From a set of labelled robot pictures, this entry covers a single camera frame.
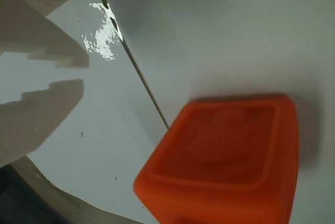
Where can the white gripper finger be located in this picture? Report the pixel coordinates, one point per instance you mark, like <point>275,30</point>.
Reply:
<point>39,119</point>
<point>36,35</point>

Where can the orange cube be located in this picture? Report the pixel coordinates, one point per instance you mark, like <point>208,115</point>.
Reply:
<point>222,161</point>

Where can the white paper sheet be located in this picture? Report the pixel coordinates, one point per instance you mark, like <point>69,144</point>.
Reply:
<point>222,38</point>
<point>104,109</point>

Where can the clear tape patch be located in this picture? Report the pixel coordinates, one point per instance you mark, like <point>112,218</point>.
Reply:
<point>104,38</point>

